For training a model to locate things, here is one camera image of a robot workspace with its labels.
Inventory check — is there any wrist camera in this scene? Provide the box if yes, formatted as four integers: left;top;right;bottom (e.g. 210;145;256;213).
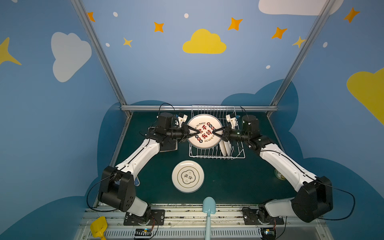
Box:
177;113;188;127
226;113;240;130

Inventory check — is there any yellow toy scoop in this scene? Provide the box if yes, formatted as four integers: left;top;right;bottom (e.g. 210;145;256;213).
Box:
90;216;108;240

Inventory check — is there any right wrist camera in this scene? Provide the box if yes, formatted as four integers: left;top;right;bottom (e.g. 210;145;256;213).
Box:
226;113;240;130

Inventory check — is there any light blue toy shovel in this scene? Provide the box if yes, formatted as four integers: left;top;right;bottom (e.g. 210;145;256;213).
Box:
203;197;216;240

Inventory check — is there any small printed cup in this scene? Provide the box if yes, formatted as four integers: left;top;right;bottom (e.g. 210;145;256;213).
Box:
274;169;286;181

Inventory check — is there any black square plate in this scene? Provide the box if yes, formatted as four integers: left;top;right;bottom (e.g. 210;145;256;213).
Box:
159;139;178;153

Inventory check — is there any right circuit board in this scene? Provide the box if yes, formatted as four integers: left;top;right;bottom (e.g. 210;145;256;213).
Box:
261;228;276;240

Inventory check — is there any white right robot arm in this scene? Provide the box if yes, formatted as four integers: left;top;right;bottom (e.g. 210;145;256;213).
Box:
213;115;333;225

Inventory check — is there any white wire dish rack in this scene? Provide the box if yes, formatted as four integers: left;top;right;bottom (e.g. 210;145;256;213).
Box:
188;105;245;160

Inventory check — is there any white round plate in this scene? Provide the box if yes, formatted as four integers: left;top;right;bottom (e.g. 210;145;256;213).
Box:
219;140;228;157
188;114;223;149
224;141;232;157
172;160;205;194

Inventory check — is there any circuit board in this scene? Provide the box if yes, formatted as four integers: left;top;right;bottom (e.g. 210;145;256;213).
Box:
261;228;276;240
135;229;152;237

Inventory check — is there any left circuit board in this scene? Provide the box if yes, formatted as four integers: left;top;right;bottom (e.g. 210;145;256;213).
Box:
135;229;152;237

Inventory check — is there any blue dotted work glove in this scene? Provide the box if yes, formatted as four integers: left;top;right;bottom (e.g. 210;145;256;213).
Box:
134;177;141;187

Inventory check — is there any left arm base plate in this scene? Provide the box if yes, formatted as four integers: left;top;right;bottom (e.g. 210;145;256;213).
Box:
123;209;165;226

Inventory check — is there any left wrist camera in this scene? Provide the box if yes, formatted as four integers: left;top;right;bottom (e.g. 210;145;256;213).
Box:
177;113;188;127

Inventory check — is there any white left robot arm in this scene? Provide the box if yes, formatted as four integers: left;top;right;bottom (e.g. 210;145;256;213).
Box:
98;113;199;217

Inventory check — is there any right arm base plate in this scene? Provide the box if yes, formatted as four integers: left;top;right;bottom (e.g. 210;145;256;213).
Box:
242;207;285;225

